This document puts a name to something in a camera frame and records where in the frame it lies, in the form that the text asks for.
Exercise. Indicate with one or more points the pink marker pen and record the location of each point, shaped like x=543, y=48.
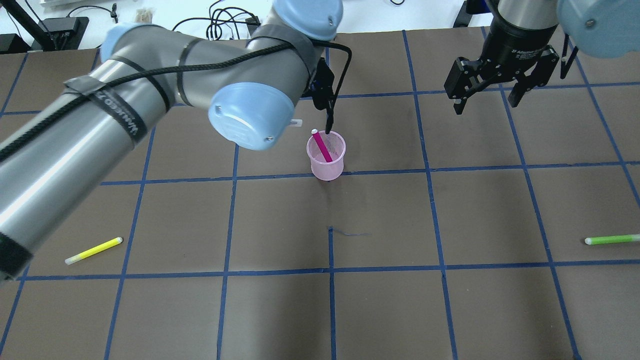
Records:
x=321, y=146

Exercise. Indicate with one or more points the pink mesh pen cup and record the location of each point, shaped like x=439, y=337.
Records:
x=327, y=172

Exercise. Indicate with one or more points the green highlighter pen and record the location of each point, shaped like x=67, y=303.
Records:
x=612, y=239

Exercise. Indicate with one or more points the yellow highlighter pen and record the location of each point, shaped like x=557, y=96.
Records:
x=93, y=251

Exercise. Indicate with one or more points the small packet bags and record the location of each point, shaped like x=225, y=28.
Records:
x=144, y=15

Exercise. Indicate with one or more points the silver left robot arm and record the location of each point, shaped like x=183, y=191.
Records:
x=55, y=160

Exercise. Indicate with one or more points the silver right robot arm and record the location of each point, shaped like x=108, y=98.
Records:
x=604, y=29

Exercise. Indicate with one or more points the black power brick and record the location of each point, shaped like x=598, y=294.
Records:
x=468, y=9

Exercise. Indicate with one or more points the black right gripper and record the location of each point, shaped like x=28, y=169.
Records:
x=514, y=43

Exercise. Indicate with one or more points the black device box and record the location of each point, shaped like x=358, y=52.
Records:
x=66, y=32

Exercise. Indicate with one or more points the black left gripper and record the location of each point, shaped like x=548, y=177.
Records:
x=328, y=121

